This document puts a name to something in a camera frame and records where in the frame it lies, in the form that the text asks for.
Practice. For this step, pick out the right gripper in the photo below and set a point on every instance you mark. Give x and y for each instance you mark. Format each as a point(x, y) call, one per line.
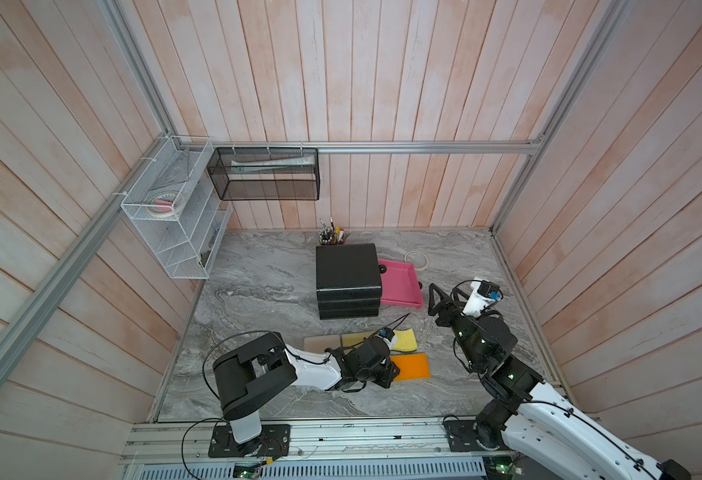
point(452, 305)

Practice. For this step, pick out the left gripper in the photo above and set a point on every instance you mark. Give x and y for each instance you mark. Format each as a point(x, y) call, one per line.
point(388, 378)

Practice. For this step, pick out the orange and yellow sponge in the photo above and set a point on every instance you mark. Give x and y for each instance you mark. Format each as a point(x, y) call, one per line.
point(411, 367)

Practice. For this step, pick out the pink drawer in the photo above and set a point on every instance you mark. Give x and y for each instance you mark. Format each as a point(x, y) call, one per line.
point(400, 284)

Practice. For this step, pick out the white foam sponge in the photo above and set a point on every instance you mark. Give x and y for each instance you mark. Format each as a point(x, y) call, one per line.
point(320, 344)

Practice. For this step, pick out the black drawer cabinet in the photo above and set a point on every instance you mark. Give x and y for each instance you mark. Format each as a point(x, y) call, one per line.
point(348, 281)

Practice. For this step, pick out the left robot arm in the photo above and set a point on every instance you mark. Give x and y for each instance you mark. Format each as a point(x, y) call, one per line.
point(251, 375)

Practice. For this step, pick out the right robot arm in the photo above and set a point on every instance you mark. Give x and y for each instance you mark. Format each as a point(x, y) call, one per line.
point(526, 413)

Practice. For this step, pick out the tape roll on shelf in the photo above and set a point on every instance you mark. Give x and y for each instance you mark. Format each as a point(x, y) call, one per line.
point(165, 205)

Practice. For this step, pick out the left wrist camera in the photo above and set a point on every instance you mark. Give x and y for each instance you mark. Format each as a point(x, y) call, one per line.
point(388, 336)

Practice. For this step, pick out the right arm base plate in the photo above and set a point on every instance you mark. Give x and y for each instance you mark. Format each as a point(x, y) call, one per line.
point(462, 435)

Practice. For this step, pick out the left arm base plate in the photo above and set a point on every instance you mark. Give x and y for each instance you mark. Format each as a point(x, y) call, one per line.
point(267, 441)

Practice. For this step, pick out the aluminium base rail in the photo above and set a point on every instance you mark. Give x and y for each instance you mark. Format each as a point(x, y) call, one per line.
point(324, 439)

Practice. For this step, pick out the black mesh wall basket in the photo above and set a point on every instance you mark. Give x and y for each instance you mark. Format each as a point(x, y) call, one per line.
point(265, 173)

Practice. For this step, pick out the white wire wall shelf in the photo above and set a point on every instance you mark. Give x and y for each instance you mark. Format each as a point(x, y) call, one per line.
point(186, 245)

